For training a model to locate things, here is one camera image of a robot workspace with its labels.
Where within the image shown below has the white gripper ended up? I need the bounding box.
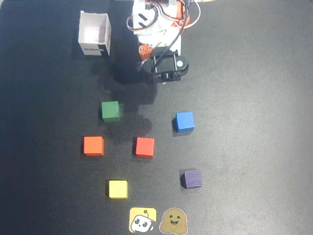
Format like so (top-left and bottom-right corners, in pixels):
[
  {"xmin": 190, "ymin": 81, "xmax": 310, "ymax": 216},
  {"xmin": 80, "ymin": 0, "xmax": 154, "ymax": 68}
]
[{"xmin": 135, "ymin": 23, "xmax": 182, "ymax": 86}]

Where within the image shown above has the red wooden cube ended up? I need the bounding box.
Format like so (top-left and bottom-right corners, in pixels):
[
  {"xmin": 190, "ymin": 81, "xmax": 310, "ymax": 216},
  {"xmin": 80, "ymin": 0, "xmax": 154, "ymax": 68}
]
[{"xmin": 134, "ymin": 137, "xmax": 156, "ymax": 159}]

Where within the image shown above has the green wooden cube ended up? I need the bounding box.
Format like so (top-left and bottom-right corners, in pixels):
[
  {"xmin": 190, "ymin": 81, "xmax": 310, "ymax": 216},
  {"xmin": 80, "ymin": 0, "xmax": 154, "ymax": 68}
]
[{"xmin": 101, "ymin": 100, "xmax": 121, "ymax": 123}]

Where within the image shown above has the blue wooden cube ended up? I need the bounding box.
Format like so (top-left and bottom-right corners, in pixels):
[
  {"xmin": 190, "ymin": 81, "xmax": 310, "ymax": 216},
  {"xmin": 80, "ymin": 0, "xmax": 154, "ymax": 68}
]
[{"xmin": 174, "ymin": 111, "xmax": 196, "ymax": 134}]

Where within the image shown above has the orange wooden cube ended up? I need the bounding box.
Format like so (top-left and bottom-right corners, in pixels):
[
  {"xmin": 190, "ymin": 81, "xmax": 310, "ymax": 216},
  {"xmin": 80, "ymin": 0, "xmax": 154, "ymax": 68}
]
[{"xmin": 83, "ymin": 136, "xmax": 105, "ymax": 157}]

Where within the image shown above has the purple wooden cube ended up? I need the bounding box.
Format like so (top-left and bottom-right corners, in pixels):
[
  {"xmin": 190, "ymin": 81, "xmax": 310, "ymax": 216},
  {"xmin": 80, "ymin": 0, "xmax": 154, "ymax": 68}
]
[{"xmin": 180, "ymin": 169, "xmax": 203, "ymax": 189}]

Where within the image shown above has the yellow wooden cube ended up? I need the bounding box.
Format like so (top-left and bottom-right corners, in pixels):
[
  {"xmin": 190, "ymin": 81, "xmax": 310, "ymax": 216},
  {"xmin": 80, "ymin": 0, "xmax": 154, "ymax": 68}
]
[{"xmin": 108, "ymin": 180, "xmax": 129, "ymax": 199}]

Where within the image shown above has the white open cardboard box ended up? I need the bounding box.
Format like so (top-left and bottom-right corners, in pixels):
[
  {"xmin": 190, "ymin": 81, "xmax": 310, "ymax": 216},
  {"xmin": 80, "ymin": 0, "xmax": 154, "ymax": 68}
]
[{"xmin": 77, "ymin": 10, "xmax": 112, "ymax": 58}]

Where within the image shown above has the yellow robot logo sticker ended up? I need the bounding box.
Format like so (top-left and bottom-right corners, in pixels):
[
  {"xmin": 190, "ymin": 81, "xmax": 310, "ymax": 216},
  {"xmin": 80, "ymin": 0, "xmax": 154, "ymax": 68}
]
[{"xmin": 129, "ymin": 207, "xmax": 157, "ymax": 234}]

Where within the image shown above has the hugging face emoji sticker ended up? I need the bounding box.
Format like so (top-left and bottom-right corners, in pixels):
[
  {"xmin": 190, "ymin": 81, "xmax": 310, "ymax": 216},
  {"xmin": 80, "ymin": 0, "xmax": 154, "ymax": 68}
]
[{"xmin": 158, "ymin": 207, "xmax": 189, "ymax": 235}]

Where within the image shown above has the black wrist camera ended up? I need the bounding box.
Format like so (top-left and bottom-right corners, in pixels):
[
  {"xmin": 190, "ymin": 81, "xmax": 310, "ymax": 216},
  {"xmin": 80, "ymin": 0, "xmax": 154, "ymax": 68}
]
[{"xmin": 140, "ymin": 47, "xmax": 190, "ymax": 85}]

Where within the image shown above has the black camera cable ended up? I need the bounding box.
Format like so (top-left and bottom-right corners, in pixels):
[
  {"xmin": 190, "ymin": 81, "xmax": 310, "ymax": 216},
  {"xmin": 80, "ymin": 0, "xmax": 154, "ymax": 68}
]
[{"xmin": 151, "ymin": 0, "xmax": 198, "ymax": 73}]

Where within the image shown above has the white servo cable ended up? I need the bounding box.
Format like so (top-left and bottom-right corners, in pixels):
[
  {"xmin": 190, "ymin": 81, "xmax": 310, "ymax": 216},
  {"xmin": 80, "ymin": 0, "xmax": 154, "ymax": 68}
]
[
  {"xmin": 126, "ymin": 4, "xmax": 167, "ymax": 33},
  {"xmin": 181, "ymin": 0, "xmax": 201, "ymax": 28}
]

